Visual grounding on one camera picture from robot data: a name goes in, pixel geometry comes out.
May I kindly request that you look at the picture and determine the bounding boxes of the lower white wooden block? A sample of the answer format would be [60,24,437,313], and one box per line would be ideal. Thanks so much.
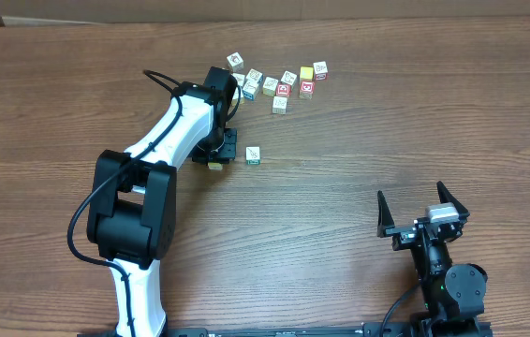
[272,96,287,114]

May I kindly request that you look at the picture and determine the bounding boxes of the red letter wooden block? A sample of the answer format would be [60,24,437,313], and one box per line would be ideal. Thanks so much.
[299,81,315,99]

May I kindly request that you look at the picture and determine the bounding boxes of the letter L wooden block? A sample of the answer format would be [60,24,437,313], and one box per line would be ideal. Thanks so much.
[208,162,223,170]

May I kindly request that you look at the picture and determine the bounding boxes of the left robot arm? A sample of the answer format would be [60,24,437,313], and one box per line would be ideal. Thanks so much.
[79,67,240,336]

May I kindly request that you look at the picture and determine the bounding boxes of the white tilted picture block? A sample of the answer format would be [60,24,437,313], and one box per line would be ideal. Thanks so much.
[281,70,297,89]

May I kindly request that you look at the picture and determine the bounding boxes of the sailboat blue wooden block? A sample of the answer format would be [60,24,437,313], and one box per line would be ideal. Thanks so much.
[243,80,260,101]

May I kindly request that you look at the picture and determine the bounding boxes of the red face wooden block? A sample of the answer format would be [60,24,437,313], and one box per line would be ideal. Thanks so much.
[275,83,291,97]

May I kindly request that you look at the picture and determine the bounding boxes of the top red picture block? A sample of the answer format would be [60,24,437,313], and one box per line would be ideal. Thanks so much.
[227,52,244,72]

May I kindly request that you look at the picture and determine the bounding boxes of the yellow sided gift block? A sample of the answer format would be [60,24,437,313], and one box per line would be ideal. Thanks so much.
[231,87,244,106]

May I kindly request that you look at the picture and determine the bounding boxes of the green sided wooden block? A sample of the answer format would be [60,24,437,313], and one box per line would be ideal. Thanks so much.
[245,147,261,165]

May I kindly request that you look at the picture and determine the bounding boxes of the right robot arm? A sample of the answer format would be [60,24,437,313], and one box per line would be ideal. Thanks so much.
[376,182,493,337]

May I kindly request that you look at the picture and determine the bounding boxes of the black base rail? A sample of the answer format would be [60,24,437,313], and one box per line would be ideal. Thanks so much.
[77,322,493,337]

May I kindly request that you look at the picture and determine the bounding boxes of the yellow top wooden block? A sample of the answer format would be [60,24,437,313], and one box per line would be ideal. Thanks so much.
[300,66,314,81]

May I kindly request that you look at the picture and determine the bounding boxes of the cardboard panel at back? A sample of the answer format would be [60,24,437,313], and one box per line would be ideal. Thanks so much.
[0,0,530,23]

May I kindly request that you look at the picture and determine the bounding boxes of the far right white block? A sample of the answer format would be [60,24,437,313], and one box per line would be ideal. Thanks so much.
[313,61,329,81]

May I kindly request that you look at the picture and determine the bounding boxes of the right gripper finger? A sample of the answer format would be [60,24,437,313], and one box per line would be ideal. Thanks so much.
[436,181,470,219]
[376,190,395,238]

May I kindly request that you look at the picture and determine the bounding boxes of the blue sided picture block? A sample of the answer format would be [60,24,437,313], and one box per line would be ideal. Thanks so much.
[246,68,264,85]

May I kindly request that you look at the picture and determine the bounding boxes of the ice cream wooden block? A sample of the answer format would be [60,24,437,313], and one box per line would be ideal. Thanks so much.
[232,73,245,87]

